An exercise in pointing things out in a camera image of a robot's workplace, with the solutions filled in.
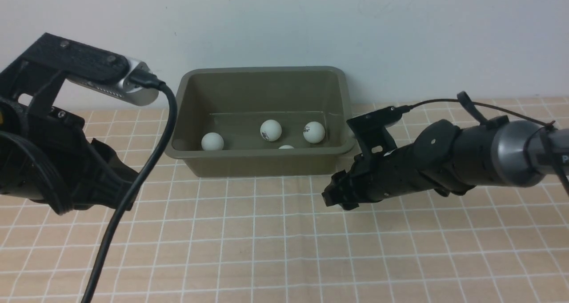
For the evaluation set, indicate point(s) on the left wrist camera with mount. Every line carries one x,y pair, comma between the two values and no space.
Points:
42,68

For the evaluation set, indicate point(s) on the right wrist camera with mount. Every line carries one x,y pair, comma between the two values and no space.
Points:
370,130

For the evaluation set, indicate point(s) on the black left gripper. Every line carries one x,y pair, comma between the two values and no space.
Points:
48,160

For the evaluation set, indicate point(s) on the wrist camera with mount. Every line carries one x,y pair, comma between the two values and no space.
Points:
42,68
370,130

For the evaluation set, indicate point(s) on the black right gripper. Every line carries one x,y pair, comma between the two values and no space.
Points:
399,172

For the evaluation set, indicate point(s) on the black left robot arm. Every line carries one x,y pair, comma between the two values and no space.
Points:
48,159

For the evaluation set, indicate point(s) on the beige checkered tablecloth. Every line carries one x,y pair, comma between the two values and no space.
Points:
273,240

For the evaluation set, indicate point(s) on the white ping-pong ball printed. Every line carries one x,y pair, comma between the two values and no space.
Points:
271,130
212,142

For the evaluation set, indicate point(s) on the olive green plastic bin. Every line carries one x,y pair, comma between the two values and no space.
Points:
234,102

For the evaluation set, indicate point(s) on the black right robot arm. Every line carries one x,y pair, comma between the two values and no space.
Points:
450,160

